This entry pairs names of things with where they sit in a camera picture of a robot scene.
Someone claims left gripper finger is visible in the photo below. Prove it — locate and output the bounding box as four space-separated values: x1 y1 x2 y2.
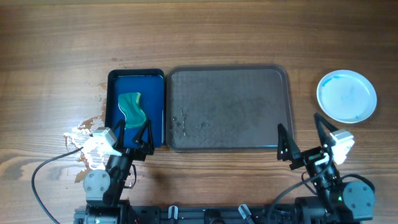
133 119 155 155
112 119 126 148

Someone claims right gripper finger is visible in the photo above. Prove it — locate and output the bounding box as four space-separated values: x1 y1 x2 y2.
313 113 338 146
277 123 301 161

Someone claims green scrubbing sponge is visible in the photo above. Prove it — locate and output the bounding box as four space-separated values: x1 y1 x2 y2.
118 92 147 129

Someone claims white plate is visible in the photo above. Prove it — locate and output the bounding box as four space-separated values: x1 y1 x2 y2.
316 70 377 124

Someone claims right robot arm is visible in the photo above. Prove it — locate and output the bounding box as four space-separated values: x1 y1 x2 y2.
266 113 376 223

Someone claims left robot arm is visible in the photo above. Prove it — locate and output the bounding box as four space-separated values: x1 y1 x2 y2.
74 119 155 223

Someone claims black tray with blue water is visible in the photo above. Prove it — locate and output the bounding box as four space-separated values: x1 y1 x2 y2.
104 68 165 147

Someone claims dark brown serving tray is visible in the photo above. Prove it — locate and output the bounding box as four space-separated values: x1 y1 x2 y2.
164 64 294 152

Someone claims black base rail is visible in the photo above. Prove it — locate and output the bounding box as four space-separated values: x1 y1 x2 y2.
73 203 361 224

